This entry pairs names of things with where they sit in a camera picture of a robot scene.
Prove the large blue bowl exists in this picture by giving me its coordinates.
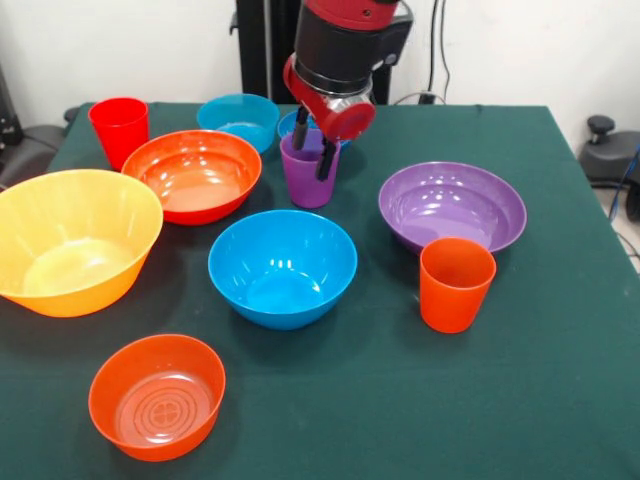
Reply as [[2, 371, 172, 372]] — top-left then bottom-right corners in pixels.
[[207, 209, 359, 332]]

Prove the dark green tablecloth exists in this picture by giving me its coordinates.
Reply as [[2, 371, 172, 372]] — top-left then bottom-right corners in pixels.
[[0, 102, 640, 480]]

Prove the small dark blue bowl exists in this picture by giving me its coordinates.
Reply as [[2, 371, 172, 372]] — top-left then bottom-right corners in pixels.
[[276, 109, 357, 154]]

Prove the black wall cable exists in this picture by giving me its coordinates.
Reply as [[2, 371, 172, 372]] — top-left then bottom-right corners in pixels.
[[394, 0, 454, 106]]

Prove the black equipment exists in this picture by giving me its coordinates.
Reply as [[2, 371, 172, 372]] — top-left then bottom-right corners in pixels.
[[0, 64, 24, 147]]

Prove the purple cup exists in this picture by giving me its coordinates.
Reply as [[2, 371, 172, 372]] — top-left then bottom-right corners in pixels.
[[279, 128, 343, 209]]

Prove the teal bowl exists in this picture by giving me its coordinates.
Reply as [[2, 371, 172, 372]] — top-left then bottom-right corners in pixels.
[[195, 93, 281, 155]]

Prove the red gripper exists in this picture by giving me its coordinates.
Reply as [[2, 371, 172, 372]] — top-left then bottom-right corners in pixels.
[[283, 54, 377, 182]]

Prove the small orange bowl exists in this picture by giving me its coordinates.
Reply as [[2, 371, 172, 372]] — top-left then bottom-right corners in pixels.
[[88, 333, 227, 463]]

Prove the wide purple bowl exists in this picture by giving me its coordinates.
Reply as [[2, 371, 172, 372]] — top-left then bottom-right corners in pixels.
[[377, 161, 528, 257]]

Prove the wide orange bowl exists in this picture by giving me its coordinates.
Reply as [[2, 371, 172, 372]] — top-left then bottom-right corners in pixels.
[[121, 129, 263, 227]]

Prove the blue cable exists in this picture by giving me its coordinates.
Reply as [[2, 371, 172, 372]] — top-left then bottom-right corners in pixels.
[[606, 142, 640, 224]]

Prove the yellow bowl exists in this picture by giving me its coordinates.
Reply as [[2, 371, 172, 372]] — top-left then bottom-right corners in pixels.
[[0, 168, 165, 319]]

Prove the orange cup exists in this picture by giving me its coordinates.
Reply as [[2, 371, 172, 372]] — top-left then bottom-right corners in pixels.
[[419, 237, 498, 335]]

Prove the red cup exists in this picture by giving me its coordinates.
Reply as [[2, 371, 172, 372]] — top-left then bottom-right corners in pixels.
[[87, 97, 150, 173]]

